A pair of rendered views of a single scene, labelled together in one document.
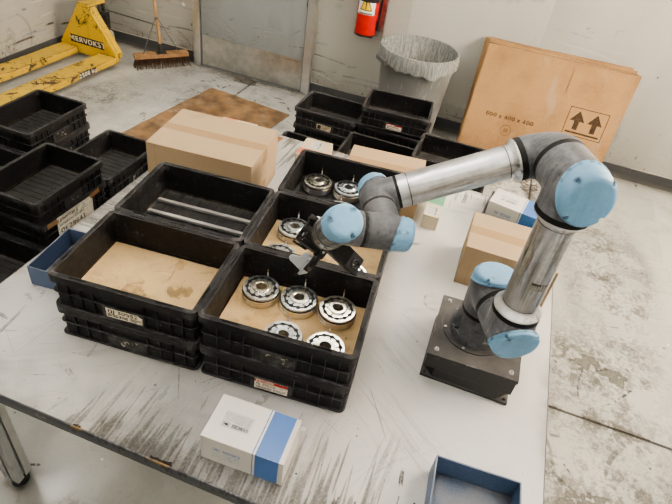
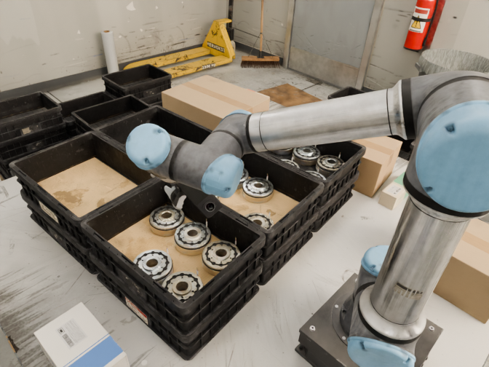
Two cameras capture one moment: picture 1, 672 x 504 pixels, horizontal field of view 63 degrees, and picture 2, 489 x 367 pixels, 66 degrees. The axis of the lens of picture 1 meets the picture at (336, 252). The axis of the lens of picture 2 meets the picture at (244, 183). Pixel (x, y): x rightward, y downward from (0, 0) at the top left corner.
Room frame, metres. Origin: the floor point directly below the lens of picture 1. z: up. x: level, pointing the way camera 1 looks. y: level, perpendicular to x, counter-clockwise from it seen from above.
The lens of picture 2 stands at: (0.48, -0.42, 1.62)
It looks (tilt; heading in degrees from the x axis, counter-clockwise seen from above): 37 degrees down; 30
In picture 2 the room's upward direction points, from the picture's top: 3 degrees clockwise
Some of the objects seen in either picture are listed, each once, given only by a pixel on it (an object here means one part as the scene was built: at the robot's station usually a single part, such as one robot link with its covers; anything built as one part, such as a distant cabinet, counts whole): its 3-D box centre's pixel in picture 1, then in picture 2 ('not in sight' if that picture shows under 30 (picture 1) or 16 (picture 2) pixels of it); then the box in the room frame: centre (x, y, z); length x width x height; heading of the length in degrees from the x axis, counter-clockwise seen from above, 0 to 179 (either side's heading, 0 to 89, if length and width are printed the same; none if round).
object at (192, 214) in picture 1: (199, 215); (162, 148); (1.35, 0.44, 0.87); 0.40 x 0.30 x 0.11; 82
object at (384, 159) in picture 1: (382, 182); (353, 156); (1.87, -0.14, 0.78); 0.30 x 0.22 x 0.16; 84
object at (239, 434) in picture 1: (251, 438); (83, 353); (0.70, 0.12, 0.75); 0.20 x 0.12 x 0.09; 79
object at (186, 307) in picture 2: (293, 299); (172, 232); (1.00, 0.09, 0.92); 0.40 x 0.30 x 0.02; 82
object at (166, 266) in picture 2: (282, 336); (152, 264); (0.92, 0.10, 0.86); 0.10 x 0.10 x 0.01
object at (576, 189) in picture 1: (537, 262); (415, 256); (0.98, -0.45, 1.18); 0.15 x 0.12 x 0.55; 12
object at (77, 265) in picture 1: (151, 274); (89, 184); (1.06, 0.48, 0.87); 0.40 x 0.30 x 0.11; 82
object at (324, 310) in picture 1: (337, 309); (221, 254); (1.05, -0.03, 0.86); 0.10 x 0.10 x 0.01
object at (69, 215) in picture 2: (149, 260); (86, 172); (1.06, 0.48, 0.92); 0.40 x 0.30 x 0.02; 82
